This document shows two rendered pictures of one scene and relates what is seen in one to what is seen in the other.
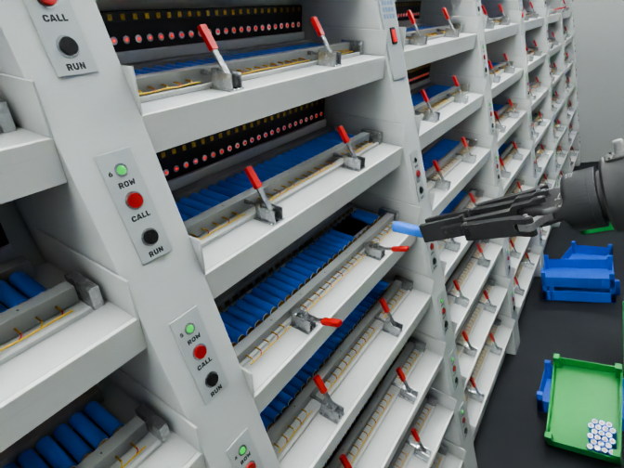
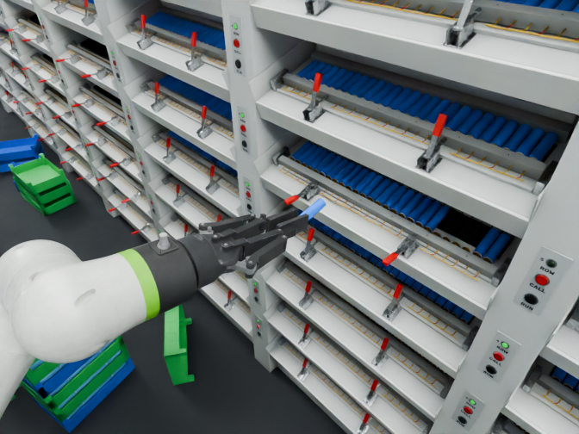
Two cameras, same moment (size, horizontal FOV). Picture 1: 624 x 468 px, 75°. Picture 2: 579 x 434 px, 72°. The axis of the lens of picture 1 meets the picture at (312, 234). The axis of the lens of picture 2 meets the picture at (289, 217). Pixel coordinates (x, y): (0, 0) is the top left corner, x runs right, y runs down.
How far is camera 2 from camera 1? 0.98 m
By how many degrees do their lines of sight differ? 82
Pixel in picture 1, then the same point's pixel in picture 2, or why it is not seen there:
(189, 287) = (247, 100)
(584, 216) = not seen: hidden behind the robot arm
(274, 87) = (339, 28)
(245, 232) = (296, 108)
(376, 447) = (333, 322)
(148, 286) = (234, 83)
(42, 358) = (215, 75)
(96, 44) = not seen: outside the picture
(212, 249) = (280, 98)
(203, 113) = (282, 20)
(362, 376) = (338, 278)
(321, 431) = (296, 248)
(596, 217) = not seen: hidden behind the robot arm
